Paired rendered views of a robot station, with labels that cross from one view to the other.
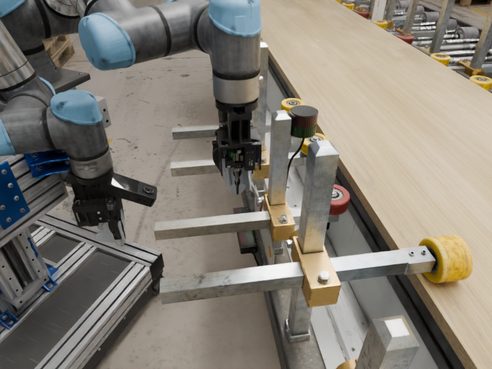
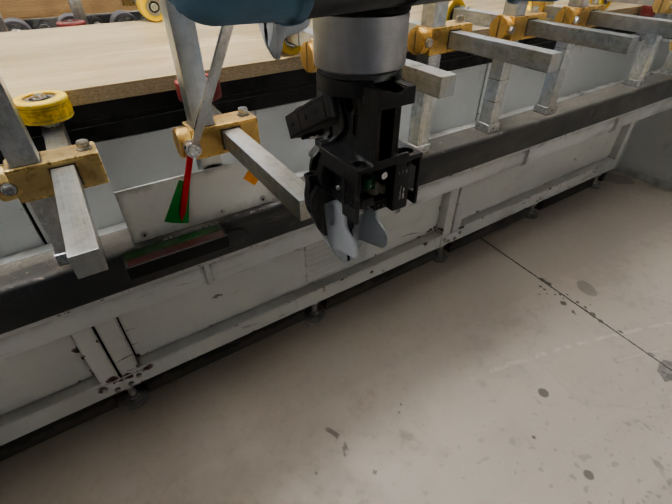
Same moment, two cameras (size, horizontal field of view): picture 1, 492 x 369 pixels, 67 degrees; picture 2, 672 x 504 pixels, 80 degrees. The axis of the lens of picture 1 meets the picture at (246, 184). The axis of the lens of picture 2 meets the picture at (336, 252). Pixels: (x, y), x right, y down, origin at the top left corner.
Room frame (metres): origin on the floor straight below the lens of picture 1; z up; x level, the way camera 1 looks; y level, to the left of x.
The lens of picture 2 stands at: (0.77, 0.62, 1.12)
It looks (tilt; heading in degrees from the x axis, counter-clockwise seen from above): 38 degrees down; 246
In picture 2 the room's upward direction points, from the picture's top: straight up
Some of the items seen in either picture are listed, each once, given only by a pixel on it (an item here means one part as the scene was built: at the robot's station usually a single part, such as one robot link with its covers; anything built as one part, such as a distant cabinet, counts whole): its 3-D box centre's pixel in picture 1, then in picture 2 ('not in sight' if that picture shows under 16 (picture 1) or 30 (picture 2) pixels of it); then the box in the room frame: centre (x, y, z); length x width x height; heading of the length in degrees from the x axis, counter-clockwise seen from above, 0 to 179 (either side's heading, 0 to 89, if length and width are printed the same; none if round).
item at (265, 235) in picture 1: (262, 228); (202, 197); (0.73, -0.04, 0.75); 0.26 x 0.01 x 0.10; 9
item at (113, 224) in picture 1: (113, 222); not in sight; (0.59, 0.28, 0.91); 0.05 x 0.02 x 0.09; 9
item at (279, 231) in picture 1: (278, 213); (216, 134); (0.68, -0.08, 0.85); 0.14 x 0.06 x 0.05; 9
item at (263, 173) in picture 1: (259, 159); (51, 172); (0.93, -0.04, 0.84); 0.14 x 0.06 x 0.05; 9
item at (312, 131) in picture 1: (302, 127); not in sight; (0.71, -0.12, 1.07); 0.06 x 0.06 x 0.02
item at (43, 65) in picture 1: (26, 62); not in sight; (1.05, 0.62, 1.09); 0.15 x 0.15 x 0.10
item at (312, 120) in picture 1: (303, 116); not in sight; (0.71, -0.12, 1.09); 0.06 x 0.06 x 0.02
